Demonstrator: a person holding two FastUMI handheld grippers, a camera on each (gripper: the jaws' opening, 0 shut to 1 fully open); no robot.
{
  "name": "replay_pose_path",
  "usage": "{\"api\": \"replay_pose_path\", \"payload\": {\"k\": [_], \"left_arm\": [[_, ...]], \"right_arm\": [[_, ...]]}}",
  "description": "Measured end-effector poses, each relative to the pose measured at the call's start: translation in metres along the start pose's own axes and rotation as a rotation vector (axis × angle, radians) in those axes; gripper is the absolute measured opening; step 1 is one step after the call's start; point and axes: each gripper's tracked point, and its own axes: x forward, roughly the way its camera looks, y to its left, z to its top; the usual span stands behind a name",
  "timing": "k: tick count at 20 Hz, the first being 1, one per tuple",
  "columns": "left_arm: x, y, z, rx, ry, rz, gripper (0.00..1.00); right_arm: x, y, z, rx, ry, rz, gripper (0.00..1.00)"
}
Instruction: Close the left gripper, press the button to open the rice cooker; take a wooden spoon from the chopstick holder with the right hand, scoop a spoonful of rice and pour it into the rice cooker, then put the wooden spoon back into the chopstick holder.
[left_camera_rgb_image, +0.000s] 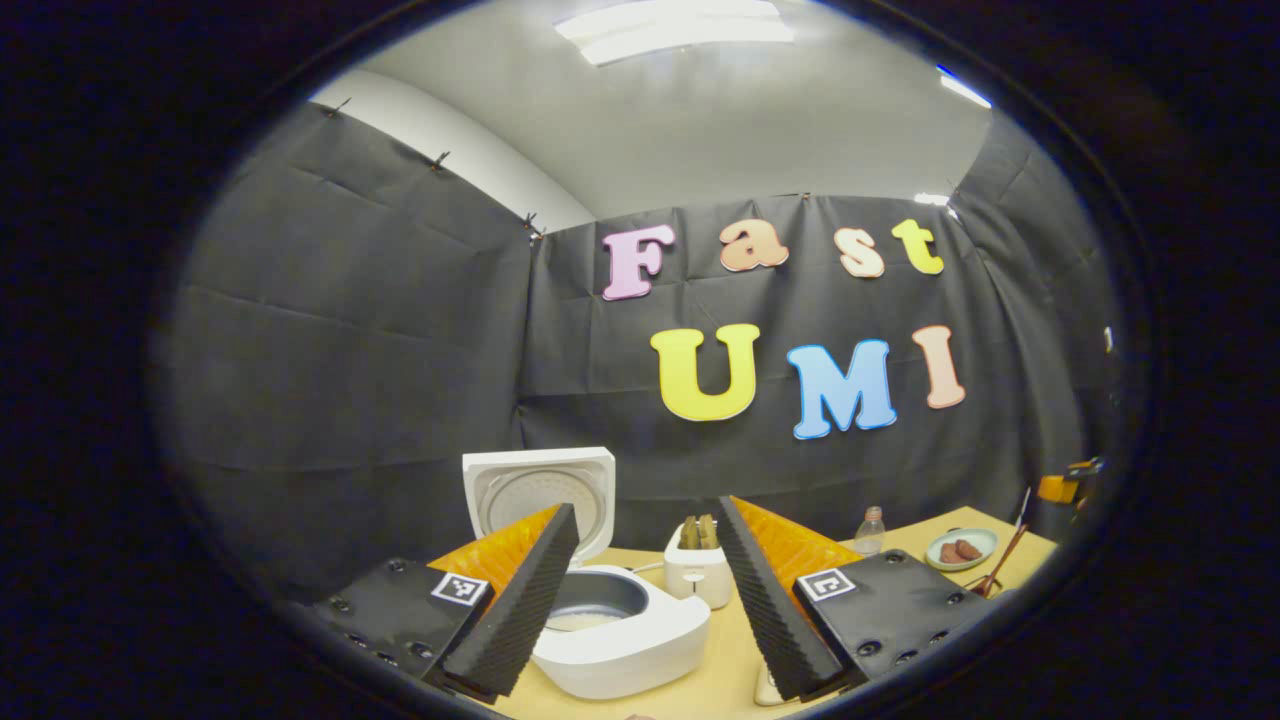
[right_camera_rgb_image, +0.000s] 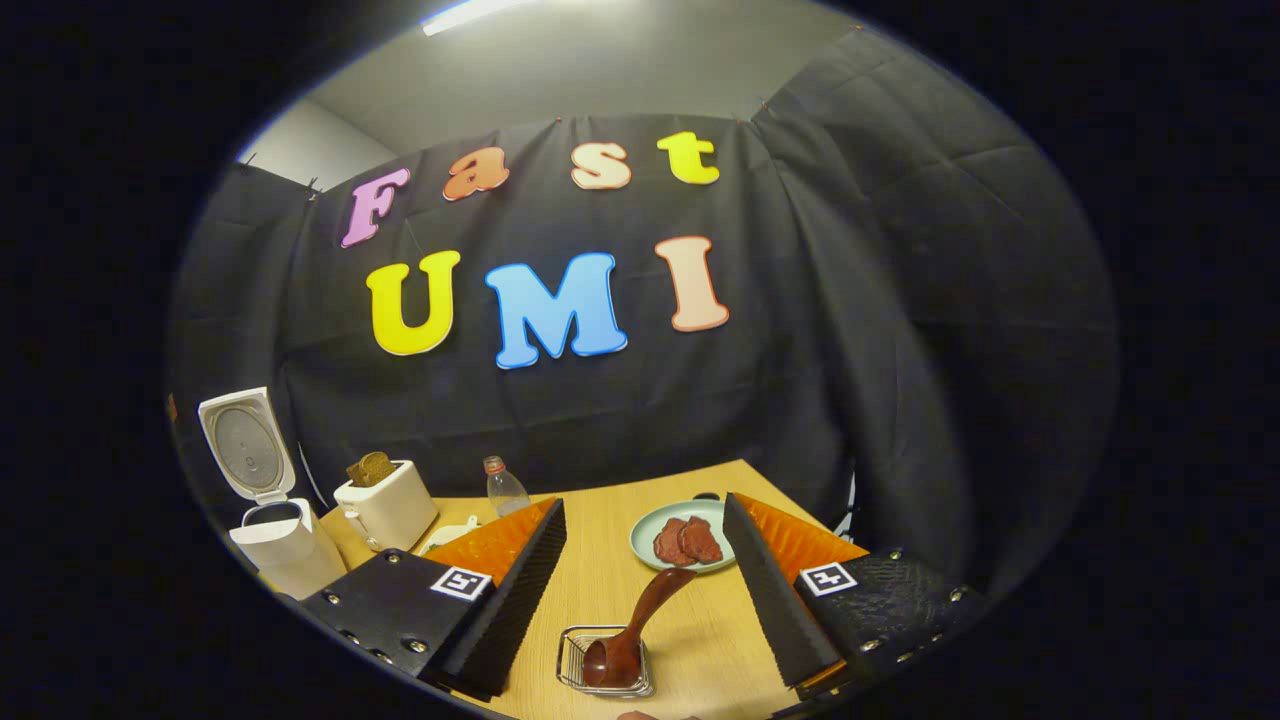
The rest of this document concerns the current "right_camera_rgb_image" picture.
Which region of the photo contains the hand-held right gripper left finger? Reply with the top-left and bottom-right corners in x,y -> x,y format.
300,497 -> 568,701

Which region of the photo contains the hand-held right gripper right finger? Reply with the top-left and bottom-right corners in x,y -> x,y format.
722,492 -> 991,699

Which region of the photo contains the metal wire chopstick holder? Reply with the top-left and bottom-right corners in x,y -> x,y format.
556,625 -> 655,699

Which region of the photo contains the brown wooden spoon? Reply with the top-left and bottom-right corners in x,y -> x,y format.
583,568 -> 698,689

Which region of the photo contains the white rice cooker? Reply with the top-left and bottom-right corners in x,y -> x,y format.
197,387 -> 348,601

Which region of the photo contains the red meat slice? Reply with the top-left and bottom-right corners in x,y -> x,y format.
653,517 -> 698,567
680,516 -> 723,564

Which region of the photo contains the white divided grain dish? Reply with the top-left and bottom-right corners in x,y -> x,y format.
418,515 -> 483,556

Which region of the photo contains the clear plastic bottle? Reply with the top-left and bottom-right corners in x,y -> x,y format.
484,456 -> 531,518

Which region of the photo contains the light green plate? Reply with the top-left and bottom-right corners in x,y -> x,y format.
630,499 -> 741,574

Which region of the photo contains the white toaster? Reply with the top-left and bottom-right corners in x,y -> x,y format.
333,460 -> 440,553

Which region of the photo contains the black backdrop cloth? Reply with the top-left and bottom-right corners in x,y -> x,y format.
165,25 -> 1121,601

